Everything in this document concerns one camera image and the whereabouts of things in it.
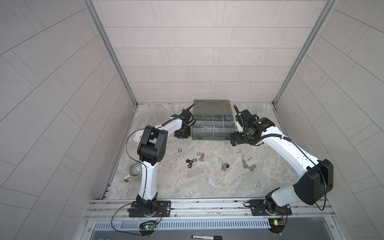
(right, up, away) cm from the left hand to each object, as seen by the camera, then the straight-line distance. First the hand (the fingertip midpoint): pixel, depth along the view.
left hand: (189, 133), depth 100 cm
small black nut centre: (+24, -17, -16) cm, 33 cm away
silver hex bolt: (+8, -13, -14) cm, 21 cm away
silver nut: (+7, -11, -11) cm, 17 cm away
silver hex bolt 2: (+21, -18, -16) cm, 32 cm away
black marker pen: (+11, -41, -36) cm, 56 cm away
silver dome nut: (-5, -9, -9) cm, 14 cm away
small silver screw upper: (+30, -11, -9) cm, 34 cm away
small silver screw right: (+38, -13, -11) cm, 42 cm away
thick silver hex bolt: (+36, -18, -18) cm, 44 cm away
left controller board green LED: (-16, -37, -36) cm, 54 cm away
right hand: (+28, -1, -19) cm, 34 cm away
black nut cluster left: (+2, -15, -14) cm, 21 cm away
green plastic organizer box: (+18, +9, +7) cm, 21 cm away
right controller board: (+43, -38, -32) cm, 66 cm away
